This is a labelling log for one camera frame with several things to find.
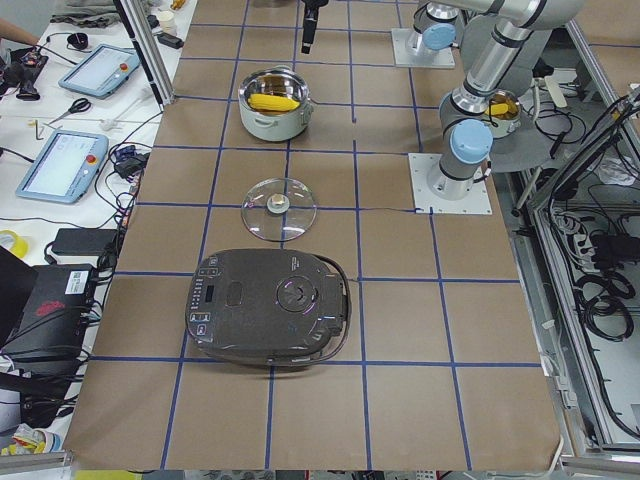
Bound black power adapter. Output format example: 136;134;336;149
51;228;116;256

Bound upper blue teach pendant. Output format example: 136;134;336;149
58;44;140;98

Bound glass pot lid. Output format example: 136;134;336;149
241;178;317;242

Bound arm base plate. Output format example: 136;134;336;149
391;25;456;69
408;153;492;215

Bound yellow corn cob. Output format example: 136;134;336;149
247;93;300;113

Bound pale green electric pot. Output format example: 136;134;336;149
238;65;314;142

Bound aluminium profile post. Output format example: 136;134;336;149
113;0;174;107

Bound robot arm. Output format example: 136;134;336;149
414;1;584;200
301;0;329;54

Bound black scissors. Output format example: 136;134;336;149
49;97;92;124

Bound steel pot with corn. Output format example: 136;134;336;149
482;90;522;139

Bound dark brown rice cooker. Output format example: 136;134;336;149
185;248;352;367

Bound blue teach pendant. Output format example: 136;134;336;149
16;129;109;204
58;44;140;98

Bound yellow tape roll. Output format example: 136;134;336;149
0;230;29;259

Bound lower blue teach pendant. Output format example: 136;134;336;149
16;129;109;204

